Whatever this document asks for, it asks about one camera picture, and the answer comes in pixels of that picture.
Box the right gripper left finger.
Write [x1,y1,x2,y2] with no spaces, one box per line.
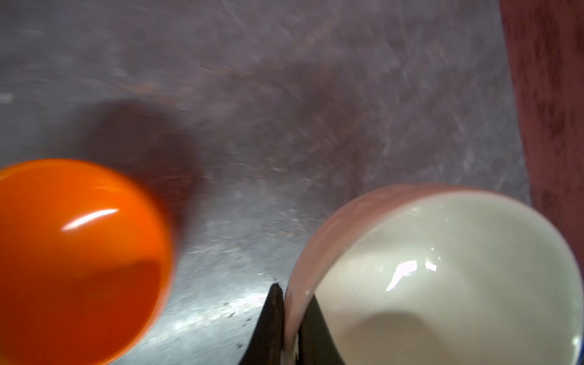
[239,284,284,365]

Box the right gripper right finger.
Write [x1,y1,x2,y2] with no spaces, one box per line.
[297,296,345,365]

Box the cream bowl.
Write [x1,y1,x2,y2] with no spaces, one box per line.
[283,184,583,364]

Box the orange bowl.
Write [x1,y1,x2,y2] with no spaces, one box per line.
[1,159,174,364]

